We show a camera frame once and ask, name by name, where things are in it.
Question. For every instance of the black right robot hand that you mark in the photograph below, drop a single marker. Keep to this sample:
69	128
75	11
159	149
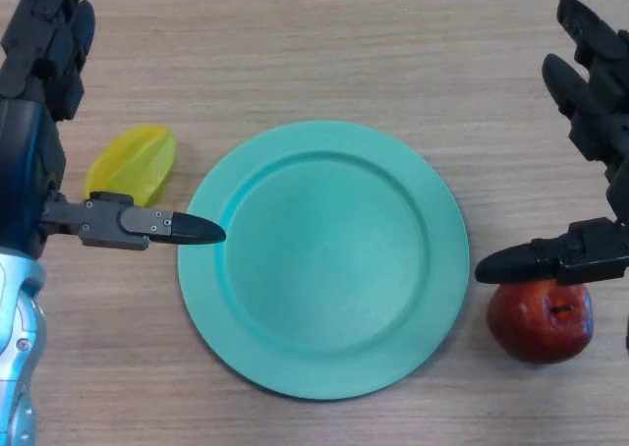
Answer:
604	122

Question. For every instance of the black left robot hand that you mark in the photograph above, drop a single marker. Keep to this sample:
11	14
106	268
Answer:
24	161

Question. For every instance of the yellow starfruit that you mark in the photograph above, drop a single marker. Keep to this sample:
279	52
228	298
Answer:
137	161

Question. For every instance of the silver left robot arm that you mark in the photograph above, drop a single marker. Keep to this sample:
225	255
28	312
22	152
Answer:
15	343

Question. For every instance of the green round plate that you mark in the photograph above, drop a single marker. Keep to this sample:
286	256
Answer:
324	269

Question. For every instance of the red apple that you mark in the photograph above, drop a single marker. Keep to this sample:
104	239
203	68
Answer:
535	328

